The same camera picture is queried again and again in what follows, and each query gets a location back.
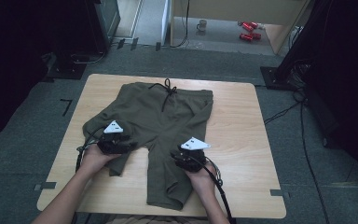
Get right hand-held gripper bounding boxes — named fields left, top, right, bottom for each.
left=171, top=136, right=212, bottom=173

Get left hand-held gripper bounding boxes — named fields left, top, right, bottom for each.
left=96, top=120, right=139, bottom=156

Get olive green shorts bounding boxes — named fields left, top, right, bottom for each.
left=82, top=77, right=214, bottom=212

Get person's right hand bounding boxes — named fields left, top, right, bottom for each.
left=185, top=161, right=217, bottom=191

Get person's left hand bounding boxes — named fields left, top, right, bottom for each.
left=80, top=143, right=123, bottom=175

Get grey tape piece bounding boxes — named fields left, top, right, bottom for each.
left=269, top=189, right=291, bottom=201
left=33, top=181, right=58, bottom=191

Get black stand base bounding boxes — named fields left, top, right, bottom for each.
left=46, top=55, right=88, bottom=80
left=259, top=65, right=296, bottom=91

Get black cabinet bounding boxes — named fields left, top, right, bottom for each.
left=85, top=0, right=121, bottom=54

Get grey mug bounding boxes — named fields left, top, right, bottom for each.
left=196, top=19, right=209, bottom=33

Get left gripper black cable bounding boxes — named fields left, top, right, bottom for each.
left=75, top=125, right=108, bottom=174

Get black floor cable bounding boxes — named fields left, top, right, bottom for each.
left=263, top=98, right=303, bottom=126
left=298, top=92, right=331, bottom=224

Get black hanging cable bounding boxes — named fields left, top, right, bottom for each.
left=171, top=0, right=191, bottom=49

